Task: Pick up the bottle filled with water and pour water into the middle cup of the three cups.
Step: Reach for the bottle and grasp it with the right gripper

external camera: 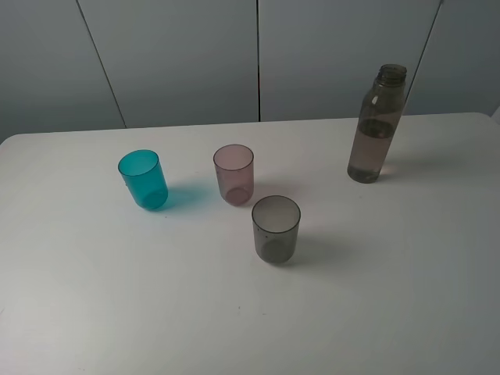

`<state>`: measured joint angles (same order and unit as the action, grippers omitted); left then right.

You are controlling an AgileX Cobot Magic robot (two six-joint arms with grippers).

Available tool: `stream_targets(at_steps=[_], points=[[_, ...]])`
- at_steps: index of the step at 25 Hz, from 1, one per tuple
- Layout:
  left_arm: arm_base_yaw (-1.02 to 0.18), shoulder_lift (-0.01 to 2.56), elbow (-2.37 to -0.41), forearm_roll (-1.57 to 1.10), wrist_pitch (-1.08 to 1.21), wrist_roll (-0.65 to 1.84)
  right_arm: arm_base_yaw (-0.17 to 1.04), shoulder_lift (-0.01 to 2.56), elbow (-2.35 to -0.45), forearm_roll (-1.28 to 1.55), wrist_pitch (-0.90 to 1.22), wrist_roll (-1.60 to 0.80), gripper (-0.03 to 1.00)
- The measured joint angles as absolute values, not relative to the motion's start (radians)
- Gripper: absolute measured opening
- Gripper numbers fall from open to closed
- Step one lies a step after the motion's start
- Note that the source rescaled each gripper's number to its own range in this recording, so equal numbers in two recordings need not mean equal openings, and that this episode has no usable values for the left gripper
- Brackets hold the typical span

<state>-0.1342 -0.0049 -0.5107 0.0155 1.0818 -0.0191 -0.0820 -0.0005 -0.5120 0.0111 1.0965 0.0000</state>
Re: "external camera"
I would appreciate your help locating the grey translucent plastic cup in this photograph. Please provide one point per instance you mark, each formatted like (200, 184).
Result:
(275, 221)

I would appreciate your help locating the pink translucent plastic cup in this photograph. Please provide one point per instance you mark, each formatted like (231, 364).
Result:
(235, 173)

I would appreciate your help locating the teal plastic cup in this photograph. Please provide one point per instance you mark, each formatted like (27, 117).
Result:
(143, 175)

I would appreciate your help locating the smoky translucent water bottle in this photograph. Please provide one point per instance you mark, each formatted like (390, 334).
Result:
(379, 116)

